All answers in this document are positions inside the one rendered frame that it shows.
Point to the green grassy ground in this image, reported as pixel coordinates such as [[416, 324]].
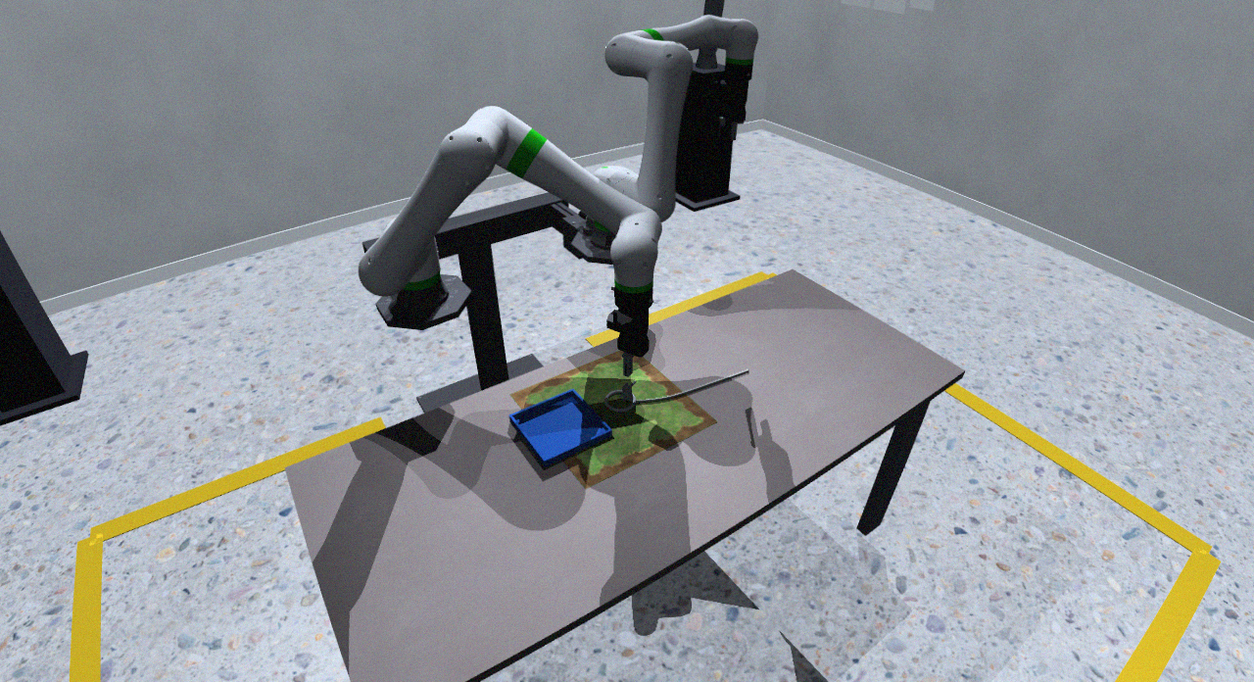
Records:
[[645, 430]]

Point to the blue tray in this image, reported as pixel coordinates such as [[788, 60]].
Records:
[[554, 427]]

